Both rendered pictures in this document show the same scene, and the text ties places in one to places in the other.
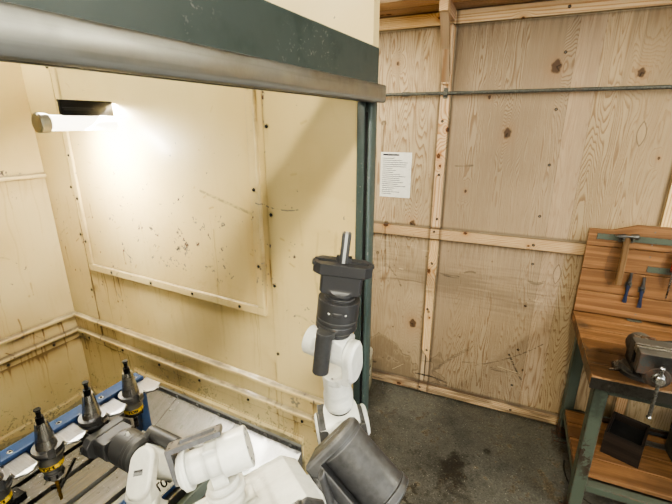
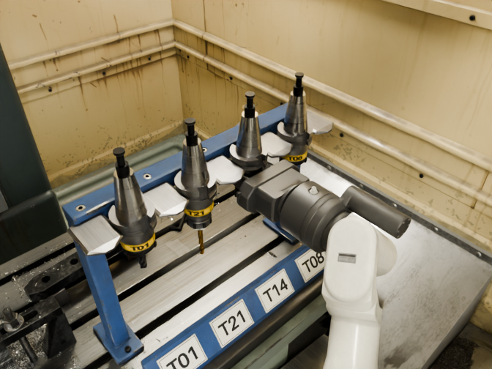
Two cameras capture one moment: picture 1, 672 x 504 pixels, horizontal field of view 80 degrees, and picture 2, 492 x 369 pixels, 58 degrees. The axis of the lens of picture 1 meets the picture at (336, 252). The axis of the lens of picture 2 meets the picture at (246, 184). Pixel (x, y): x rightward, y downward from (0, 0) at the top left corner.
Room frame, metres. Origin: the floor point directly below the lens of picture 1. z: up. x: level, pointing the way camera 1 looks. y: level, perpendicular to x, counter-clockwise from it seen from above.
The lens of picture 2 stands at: (0.29, 0.42, 1.64)
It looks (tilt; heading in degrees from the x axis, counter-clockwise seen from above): 39 degrees down; 20
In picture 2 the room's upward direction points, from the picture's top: straight up
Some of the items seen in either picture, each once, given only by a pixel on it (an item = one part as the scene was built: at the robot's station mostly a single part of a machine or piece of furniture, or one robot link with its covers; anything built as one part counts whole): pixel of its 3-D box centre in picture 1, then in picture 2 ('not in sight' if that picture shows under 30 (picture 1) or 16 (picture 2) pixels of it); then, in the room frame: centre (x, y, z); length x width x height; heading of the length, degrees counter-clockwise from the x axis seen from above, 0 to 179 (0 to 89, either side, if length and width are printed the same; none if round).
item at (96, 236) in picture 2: not in sight; (97, 236); (0.62, 0.76, 1.21); 0.07 x 0.05 x 0.01; 62
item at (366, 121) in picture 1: (362, 322); not in sight; (1.04, -0.08, 1.40); 0.04 x 0.04 x 1.20; 62
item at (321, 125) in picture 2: (148, 385); (315, 123); (1.00, 0.55, 1.21); 0.07 x 0.05 x 0.01; 62
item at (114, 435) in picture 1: (119, 442); (291, 198); (0.81, 0.54, 1.19); 0.13 x 0.12 x 0.10; 152
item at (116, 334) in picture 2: not in sight; (102, 288); (0.64, 0.81, 1.05); 0.10 x 0.05 x 0.30; 62
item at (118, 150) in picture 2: not in sight; (121, 161); (0.66, 0.73, 1.31); 0.02 x 0.02 x 0.03
